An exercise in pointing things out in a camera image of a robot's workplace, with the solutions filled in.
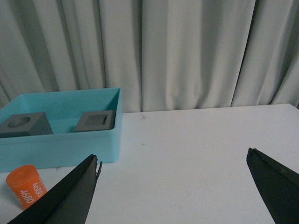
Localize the gray cube with round hole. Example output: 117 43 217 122
0 112 53 138

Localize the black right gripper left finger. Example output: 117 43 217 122
9 154 102 224

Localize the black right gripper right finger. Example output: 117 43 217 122
246 148 299 224

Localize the white pleated curtain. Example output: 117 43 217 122
0 0 299 112

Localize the gray cube with square hole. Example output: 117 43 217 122
74 110 116 132

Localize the light blue plastic box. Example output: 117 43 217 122
0 88 122 172

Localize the orange cylinder with white numbers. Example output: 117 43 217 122
6 165 47 210

